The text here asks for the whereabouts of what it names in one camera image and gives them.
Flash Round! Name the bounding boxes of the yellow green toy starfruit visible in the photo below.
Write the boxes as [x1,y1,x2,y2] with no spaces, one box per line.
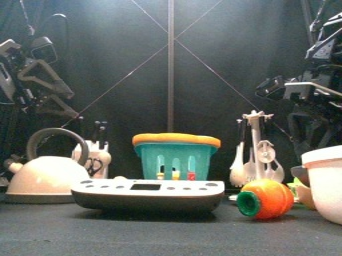
[285,177,305,201]

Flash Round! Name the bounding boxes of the white toy pizza cutter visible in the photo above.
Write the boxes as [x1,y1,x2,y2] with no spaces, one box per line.
[256,139,277,179]

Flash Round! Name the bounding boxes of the white utensil rack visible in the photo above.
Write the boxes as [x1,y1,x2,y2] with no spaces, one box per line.
[240,109,275,183]

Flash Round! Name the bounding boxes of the grey toy pan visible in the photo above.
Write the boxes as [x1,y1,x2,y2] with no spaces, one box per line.
[289,165,311,188]

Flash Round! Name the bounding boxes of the white toy spoon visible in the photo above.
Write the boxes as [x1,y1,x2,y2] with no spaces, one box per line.
[269,158,285,184]

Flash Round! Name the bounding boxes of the white toy fork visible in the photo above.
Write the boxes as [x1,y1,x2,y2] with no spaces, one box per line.
[244,146,257,184]

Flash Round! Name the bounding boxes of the white toy pot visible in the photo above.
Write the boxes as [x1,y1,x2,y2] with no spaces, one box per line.
[300,144,342,226]

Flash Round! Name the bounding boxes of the small white mug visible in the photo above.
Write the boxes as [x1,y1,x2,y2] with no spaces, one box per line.
[70,139,112,180]

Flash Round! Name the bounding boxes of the black toy scissors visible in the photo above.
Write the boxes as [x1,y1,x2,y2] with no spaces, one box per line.
[84,157,104,178]

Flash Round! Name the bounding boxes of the beige toy bowl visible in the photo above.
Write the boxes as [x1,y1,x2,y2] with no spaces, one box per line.
[295,184,317,211]

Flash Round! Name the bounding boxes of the orange toy carrot green top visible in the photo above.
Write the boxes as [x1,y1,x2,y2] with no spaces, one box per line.
[235,178,295,220]

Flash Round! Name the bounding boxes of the teal basket orange rim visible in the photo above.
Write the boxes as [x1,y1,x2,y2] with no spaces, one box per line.
[130,132,221,182]

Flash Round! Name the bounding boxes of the white grey toy scale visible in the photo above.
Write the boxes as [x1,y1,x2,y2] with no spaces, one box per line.
[69,176,225,213]

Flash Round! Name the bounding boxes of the black handled toy knife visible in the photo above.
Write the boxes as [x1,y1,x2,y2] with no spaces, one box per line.
[98,121,108,149]
[77,115,85,143]
[92,120,101,144]

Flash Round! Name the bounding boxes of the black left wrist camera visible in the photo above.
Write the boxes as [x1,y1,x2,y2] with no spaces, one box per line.
[28,35,60,65]

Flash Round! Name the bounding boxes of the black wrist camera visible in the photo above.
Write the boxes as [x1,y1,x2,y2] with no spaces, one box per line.
[253,75,291,102]
[28,35,60,65]

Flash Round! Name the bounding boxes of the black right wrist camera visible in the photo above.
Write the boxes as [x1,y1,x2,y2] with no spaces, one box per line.
[253,75,291,102]

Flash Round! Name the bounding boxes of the thin diagonal brace wire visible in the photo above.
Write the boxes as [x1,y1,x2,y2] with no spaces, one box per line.
[58,0,224,129]
[129,0,292,138]

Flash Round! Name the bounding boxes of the black cable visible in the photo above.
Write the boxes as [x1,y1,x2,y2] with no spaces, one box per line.
[32,12,72,56]

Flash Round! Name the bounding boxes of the white toy spatula black handle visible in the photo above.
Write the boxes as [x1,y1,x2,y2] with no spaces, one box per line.
[228,118,248,188]

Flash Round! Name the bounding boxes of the white toy kettle grey handle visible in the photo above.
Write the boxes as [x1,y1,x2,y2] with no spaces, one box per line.
[2,127,92,205]

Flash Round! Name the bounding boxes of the grey metal frame pole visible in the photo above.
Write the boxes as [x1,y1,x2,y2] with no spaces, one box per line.
[167,0,175,134]

